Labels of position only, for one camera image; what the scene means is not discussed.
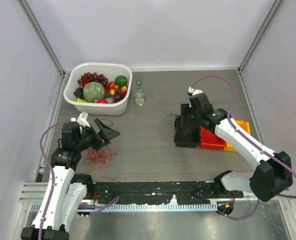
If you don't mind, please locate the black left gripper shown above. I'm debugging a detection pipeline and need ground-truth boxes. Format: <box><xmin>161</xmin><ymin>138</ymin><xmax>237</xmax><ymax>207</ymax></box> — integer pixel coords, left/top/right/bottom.
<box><xmin>75</xmin><ymin>118</ymin><xmax>119</xmax><ymax>151</ymax></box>

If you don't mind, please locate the thin black cable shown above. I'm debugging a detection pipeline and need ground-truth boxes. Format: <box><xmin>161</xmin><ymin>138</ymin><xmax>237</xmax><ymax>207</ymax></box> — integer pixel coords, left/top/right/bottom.
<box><xmin>163</xmin><ymin>112</ymin><xmax>182</xmax><ymax>128</ymax></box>

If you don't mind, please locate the red cable bundle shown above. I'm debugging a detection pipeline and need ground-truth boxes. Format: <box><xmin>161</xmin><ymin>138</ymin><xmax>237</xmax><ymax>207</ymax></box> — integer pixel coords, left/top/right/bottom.
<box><xmin>82</xmin><ymin>143</ymin><xmax>118</xmax><ymax>175</ymax></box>

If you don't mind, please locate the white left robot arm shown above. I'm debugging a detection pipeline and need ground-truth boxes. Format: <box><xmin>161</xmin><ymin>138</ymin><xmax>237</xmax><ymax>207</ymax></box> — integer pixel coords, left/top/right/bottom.
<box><xmin>20</xmin><ymin>115</ymin><xmax>120</xmax><ymax>240</ymax></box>

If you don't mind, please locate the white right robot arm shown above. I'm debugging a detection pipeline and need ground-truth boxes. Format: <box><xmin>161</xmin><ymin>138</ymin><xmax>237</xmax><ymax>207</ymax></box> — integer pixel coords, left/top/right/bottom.
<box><xmin>181</xmin><ymin>90</ymin><xmax>293</xmax><ymax>202</ymax></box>

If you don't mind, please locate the black plastic bin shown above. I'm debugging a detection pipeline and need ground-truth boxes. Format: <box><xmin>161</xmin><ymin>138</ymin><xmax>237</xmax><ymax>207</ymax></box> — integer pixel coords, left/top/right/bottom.
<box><xmin>174</xmin><ymin>115</ymin><xmax>201</xmax><ymax>148</ymax></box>

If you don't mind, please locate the red apple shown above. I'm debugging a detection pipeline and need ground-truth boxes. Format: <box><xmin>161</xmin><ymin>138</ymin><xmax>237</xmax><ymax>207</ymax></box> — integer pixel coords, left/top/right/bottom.
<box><xmin>97</xmin><ymin>99</ymin><xmax>108</xmax><ymax>104</ymax></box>

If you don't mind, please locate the red plastic bin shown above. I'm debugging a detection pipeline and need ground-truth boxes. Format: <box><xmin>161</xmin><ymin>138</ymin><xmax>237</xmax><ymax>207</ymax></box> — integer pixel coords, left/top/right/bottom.
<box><xmin>200</xmin><ymin>127</ymin><xmax>227</xmax><ymax>150</ymax></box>

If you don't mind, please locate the green melon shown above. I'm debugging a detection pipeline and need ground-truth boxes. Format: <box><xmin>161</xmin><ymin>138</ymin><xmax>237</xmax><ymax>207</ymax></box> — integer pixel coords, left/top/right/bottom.
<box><xmin>83</xmin><ymin>82</ymin><xmax>105</xmax><ymax>103</ymax></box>

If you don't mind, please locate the peach fruit cluster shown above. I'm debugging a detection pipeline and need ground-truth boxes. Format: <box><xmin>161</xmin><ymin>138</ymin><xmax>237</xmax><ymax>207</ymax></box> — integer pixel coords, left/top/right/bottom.
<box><xmin>108</xmin><ymin>81</ymin><xmax>128</xmax><ymax>97</ymax></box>

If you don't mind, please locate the clear glass bottle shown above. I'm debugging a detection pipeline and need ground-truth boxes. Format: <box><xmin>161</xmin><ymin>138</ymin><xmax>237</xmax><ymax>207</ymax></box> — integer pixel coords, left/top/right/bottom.
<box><xmin>134</xmin><ymin>81</ymin><xmax>146</xmax><ymax>106</ymax></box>

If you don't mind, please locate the green lime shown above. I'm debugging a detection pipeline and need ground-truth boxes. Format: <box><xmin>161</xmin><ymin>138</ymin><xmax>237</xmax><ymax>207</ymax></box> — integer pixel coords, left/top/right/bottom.
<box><xmin>114</xmin><ymin>75</ymin><xmax>128</xmax><ymax>87</ymax></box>

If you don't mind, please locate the red grape bunch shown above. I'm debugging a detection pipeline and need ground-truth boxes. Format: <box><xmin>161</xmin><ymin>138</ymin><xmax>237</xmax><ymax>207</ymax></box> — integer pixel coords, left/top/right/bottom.
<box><xmin>77</xmin><ymin>72</ymin><xmax>108</xmax><ymax>88</ymax></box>

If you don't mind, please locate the orange plastic bin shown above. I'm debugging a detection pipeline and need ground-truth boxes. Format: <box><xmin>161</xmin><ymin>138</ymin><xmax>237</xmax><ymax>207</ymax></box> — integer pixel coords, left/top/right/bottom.
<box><xmin>223</xmin><ymin>119</ymin><xmax>251</xmax><ymax>153</ymax></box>

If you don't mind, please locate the white plastic basket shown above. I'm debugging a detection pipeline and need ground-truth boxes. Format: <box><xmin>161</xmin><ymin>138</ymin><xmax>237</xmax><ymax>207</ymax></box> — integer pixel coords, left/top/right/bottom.
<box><xmin>63</xmin><ymin>63</ymin><xmax>132</xmax><ymax>116</ymax></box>

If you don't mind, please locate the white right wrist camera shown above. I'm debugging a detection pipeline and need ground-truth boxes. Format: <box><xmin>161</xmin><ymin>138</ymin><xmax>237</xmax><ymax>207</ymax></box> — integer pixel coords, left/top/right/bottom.
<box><xmin>187</xmin><ymin>87</ymin><xmax>203</xmax><ymax>97</ymax></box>

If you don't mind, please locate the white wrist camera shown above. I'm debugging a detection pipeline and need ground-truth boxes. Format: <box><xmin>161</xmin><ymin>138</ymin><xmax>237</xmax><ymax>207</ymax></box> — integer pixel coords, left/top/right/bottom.
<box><xmin>70</xmin><ymin>112</ymin><xmax>90</xmax><ymax>128</ymax></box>
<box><xmin>187</xmin><ymin>87</ymin><xmax>203</xmax><ymax>97</ymax></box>

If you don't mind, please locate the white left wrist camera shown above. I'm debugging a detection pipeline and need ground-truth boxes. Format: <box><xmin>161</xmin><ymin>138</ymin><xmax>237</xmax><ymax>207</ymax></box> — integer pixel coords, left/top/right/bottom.
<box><xmin>70</xmin><ymin>112</ymin><xmax>90</xmax><ymax>128</ymax></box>

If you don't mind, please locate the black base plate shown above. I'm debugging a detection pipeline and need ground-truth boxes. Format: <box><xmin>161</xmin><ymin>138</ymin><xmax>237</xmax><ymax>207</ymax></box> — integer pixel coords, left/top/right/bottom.
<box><xmin>86</xmin><ymin>181</ymin><xmax>244</xmax><ymax>205</ymax></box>

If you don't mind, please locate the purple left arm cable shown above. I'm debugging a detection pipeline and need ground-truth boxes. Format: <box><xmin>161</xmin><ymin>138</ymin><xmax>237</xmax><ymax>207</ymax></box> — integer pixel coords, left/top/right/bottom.
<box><xmin>37</xmin><ymin>119</ymin><xmax>120</xmax><ymax>240</ymax></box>

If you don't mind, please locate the white slotted cable duct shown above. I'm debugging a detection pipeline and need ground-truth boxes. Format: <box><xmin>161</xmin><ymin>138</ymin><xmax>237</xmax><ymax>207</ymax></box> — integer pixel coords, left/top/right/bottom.
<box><xmin>30</xmin><ymin>202</ymin><xmax>218</xmax><ymax>213</ymax></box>

